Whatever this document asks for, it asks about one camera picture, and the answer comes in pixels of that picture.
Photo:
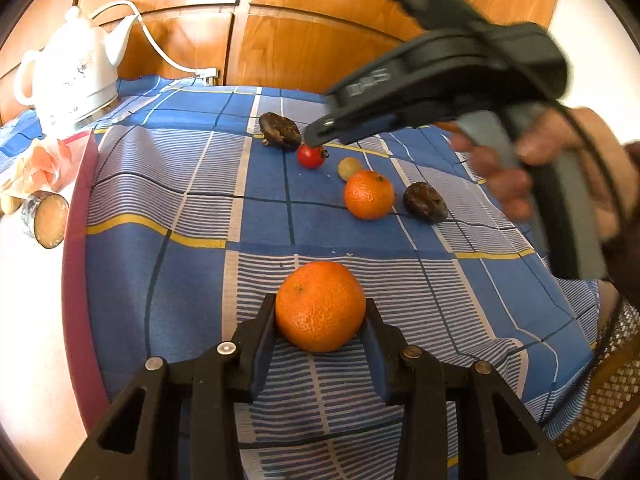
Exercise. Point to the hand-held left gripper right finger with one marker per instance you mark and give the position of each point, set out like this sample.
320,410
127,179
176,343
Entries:
375,355

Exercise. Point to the small yellow fruit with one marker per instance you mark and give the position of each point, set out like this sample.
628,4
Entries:
349,168

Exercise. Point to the blue checked tablecloth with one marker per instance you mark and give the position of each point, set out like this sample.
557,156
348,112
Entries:
200,200

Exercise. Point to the orange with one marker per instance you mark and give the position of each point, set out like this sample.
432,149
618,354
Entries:
47,170

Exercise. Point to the woven rattan chair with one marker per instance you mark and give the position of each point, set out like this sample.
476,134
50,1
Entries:
610,395

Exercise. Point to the pink-rimmed white box tray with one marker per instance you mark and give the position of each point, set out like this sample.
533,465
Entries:
75,260

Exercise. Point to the cut pale fruit piece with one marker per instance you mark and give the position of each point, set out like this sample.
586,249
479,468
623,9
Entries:
45,220

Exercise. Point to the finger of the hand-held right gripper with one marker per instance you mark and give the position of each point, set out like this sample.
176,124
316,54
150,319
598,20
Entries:
345,127

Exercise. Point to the dark brown round fruit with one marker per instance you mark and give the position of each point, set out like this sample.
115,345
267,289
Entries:
425,202
280,131

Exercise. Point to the white ceramic electric kettle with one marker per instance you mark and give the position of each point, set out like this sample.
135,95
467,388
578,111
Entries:
70,75

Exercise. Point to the wooden panelled wardrobe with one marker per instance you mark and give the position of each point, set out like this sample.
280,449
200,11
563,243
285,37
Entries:
300,35

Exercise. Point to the person's right hand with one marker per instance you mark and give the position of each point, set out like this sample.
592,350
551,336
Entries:
595,160

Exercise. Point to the person's right forearm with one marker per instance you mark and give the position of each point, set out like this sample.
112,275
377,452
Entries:
631,260

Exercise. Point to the white power plug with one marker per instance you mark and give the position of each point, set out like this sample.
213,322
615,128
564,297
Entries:
206,75

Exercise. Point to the small red tomato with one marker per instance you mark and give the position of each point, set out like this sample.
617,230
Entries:
311,156

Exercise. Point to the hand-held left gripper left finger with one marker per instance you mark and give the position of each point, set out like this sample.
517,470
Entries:
265,350

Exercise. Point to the orange tangerine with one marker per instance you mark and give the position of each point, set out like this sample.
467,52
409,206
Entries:
369,194
320,305

